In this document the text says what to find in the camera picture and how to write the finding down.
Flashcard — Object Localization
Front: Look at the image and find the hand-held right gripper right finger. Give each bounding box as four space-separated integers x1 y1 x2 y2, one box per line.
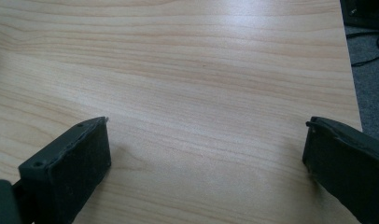
302 116 379 224

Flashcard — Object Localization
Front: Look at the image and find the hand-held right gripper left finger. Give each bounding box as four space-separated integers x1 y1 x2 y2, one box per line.
18 116 112 224

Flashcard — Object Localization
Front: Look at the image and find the black cable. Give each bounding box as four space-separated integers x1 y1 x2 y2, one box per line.
345 30 379 67

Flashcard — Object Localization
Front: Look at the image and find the black equipment base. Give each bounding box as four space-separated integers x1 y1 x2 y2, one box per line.
340 0 379 32

